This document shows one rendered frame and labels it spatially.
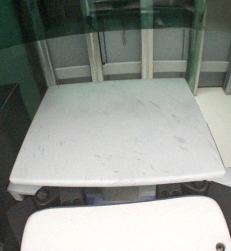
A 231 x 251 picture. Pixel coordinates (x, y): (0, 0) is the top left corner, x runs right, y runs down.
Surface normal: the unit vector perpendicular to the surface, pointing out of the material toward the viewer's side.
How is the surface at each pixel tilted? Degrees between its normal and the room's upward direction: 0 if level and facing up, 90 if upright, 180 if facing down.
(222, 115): 0
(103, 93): 1
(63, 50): 90
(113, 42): 90
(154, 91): 1
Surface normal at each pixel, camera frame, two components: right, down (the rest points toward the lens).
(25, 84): 0.00, 0.68
